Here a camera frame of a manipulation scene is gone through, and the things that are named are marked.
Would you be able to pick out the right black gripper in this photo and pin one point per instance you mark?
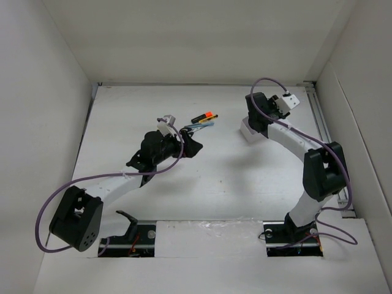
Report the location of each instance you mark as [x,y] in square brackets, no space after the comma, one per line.
[271,102]

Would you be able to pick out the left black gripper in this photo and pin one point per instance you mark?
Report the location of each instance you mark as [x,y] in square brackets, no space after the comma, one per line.
[190,147]

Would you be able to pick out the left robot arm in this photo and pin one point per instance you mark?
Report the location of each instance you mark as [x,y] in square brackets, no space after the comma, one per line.
[78,218]

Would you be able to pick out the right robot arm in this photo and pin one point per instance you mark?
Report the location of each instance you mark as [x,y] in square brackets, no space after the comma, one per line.
[324,170]

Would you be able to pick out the white three-compartment container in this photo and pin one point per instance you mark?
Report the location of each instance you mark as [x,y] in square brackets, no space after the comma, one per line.
[250,135]

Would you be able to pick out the orange cap highlighter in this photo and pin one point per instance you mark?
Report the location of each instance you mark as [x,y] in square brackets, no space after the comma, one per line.
[201,117]

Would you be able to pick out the yellow utility knife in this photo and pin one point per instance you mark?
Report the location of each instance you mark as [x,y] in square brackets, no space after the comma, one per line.
[210,118]

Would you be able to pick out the black handled scissors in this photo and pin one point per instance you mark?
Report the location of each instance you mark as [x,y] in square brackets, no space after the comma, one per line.
[191,129]

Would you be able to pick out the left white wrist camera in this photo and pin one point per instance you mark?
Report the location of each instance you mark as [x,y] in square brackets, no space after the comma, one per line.
[165,125]

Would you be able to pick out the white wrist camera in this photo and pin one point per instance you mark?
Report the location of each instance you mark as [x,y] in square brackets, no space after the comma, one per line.
[165,125]
[286,103]

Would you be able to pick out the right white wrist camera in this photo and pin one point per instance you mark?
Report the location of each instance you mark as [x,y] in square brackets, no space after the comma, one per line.
[286,103]

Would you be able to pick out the aluminium side rail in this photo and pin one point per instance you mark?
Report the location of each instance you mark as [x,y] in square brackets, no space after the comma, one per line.
[333,156]

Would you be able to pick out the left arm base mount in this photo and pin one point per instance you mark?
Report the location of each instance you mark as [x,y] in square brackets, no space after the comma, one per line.
[125,236]

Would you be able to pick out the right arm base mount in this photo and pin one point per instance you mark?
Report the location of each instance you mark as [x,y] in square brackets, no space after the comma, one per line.
[280,241]

